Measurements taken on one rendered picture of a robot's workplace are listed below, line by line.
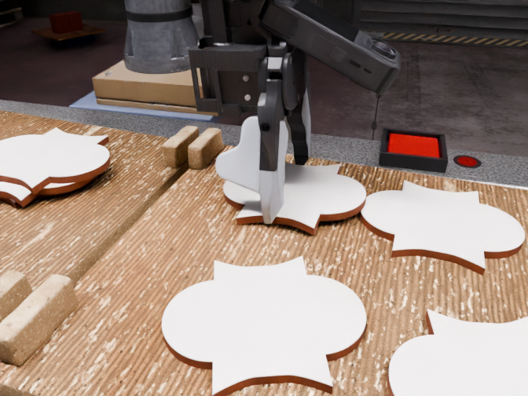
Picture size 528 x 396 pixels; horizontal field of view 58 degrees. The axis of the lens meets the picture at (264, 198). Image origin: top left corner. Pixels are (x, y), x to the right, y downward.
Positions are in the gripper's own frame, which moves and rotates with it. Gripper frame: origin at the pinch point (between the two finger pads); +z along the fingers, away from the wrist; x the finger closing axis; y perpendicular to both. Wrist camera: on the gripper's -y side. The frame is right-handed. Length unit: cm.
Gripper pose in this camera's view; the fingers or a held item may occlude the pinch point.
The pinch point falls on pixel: (292, 188)
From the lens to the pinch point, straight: 45.4
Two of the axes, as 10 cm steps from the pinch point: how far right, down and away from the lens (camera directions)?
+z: 0.7, 8.6, 5.1
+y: -9.5, -1.1, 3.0
